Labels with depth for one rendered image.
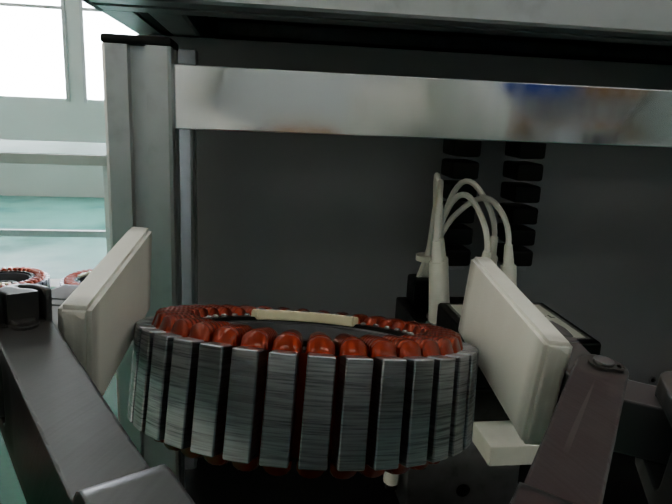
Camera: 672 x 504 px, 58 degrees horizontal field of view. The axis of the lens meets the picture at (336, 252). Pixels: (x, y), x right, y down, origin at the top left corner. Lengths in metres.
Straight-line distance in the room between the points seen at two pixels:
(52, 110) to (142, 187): 6.60
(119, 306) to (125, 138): 0.14
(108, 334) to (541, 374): 0.11
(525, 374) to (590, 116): 0.20
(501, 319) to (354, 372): 0.06
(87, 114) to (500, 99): 6.55
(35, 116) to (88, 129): 0.52
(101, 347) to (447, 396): 0.09
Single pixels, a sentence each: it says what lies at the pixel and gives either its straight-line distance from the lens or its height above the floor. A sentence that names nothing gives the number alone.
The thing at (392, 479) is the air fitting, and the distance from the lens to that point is 0.42.
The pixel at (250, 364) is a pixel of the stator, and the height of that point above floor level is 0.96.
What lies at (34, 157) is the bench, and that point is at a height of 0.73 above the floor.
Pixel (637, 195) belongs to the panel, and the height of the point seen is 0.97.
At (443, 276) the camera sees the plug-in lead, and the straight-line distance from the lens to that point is 0.36.
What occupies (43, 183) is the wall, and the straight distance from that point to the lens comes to 7.00.
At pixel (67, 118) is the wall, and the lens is 6.87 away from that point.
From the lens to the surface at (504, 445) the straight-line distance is 0.30.
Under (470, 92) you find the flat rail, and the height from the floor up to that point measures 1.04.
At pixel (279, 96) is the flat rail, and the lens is 0.30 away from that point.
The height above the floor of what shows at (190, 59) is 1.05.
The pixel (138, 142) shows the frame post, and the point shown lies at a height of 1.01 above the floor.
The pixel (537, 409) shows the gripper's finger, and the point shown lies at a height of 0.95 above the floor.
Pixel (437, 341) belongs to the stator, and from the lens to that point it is 0.18.
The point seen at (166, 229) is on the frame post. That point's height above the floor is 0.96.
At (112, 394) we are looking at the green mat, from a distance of 0.63.
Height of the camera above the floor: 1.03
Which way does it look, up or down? 13 degrees down
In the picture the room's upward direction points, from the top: 3 degrees clockwise
